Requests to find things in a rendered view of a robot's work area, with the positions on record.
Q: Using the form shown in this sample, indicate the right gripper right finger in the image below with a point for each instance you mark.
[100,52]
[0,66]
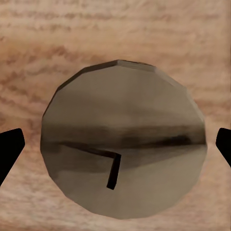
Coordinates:
[223,143]

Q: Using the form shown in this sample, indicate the pillar candle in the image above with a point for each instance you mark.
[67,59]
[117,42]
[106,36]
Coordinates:
[123,139]

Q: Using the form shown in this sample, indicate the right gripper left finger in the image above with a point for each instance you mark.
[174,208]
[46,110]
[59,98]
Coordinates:
[12,143]

